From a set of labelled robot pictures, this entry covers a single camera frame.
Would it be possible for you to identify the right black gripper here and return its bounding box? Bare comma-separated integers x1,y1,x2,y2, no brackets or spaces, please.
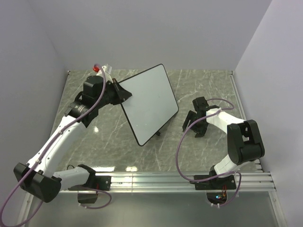
182,111,208,138

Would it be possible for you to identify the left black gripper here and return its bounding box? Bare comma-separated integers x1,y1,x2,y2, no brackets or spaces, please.
95,78,132,108

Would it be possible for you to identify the white whiteboard with black frame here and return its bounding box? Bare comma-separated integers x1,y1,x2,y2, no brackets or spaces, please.
119,64,179,146

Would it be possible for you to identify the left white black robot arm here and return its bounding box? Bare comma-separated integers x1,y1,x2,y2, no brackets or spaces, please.
14,76,132,203

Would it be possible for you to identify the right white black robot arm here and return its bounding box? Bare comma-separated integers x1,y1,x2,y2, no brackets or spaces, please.
176,105,265,189

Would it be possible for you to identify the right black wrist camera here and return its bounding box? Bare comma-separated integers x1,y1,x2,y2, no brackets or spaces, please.
192,96,219,116

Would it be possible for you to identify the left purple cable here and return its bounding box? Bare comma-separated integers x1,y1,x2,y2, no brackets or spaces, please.
0,63,112,227

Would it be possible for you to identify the purple cable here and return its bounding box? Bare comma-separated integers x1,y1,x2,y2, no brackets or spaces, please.
0,63,112,227
177,98,242,209

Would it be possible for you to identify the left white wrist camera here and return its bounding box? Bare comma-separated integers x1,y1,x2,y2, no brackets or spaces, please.
93,64,113,82

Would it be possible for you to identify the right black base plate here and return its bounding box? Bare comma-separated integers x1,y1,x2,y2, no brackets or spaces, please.
192,175,237,190

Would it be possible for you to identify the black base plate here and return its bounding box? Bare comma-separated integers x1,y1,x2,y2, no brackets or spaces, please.
68,175,111,191
192,175,237,190

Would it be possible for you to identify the aluminium mounting rail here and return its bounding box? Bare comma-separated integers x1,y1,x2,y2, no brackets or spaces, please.
59,172,276,193

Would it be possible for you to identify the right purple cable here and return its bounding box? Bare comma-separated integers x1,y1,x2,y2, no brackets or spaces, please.
177,98,242,209

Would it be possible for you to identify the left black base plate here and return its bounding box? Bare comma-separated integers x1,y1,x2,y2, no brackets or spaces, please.
68,175,111,191

